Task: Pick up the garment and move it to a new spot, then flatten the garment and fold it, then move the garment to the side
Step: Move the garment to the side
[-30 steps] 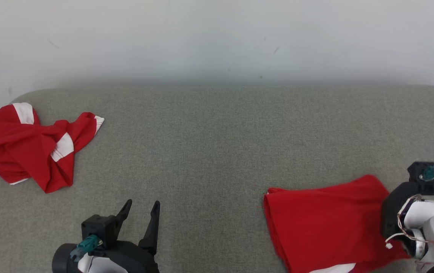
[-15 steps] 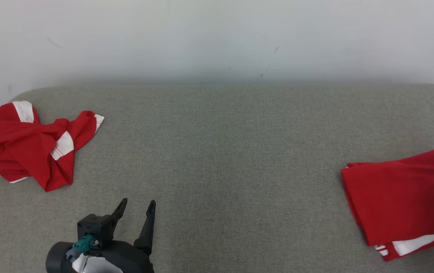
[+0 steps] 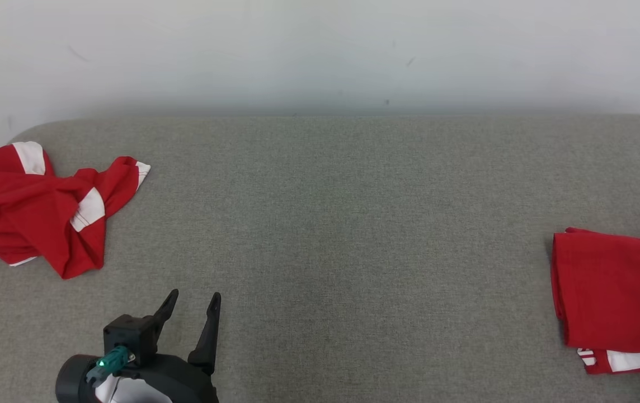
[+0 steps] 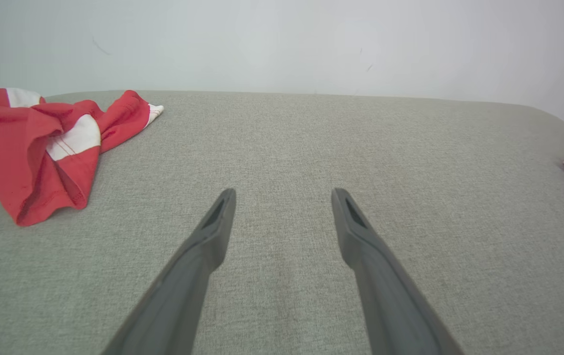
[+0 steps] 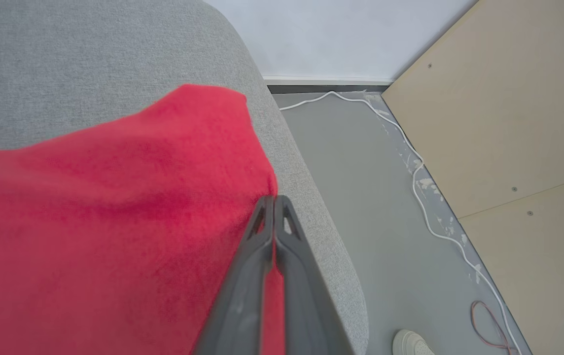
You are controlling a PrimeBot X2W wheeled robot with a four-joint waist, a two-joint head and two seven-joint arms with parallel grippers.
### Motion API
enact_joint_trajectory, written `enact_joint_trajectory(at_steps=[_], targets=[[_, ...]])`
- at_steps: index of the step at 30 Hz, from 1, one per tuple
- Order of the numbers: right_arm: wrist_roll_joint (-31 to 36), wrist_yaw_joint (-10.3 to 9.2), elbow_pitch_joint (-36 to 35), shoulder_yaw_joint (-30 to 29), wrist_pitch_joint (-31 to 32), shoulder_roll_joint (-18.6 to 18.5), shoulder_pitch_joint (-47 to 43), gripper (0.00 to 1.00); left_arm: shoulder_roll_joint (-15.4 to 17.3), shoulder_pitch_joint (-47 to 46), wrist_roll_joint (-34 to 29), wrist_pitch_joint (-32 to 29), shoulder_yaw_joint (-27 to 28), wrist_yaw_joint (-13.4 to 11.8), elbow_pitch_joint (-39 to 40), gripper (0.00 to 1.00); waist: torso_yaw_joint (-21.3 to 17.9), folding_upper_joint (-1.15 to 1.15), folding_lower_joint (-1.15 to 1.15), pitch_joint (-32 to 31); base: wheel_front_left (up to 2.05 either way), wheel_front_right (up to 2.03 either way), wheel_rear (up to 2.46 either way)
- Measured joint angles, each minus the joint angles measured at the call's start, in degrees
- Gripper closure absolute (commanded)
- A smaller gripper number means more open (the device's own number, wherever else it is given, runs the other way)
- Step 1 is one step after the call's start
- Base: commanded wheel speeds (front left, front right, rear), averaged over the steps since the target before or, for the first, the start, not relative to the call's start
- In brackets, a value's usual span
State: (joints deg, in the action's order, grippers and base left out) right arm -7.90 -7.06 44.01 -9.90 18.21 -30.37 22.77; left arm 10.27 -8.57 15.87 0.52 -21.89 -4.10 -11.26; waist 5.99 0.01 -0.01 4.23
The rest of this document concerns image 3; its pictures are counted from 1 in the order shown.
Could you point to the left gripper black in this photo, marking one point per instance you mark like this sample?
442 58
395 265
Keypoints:
186 383

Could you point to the red shorts with white band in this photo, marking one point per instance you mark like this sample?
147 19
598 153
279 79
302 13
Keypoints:
18 207

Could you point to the red garment with striped trim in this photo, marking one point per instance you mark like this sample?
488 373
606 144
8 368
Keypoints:
616 291

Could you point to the grey fabric sofa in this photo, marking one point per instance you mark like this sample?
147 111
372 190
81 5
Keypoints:
320 224

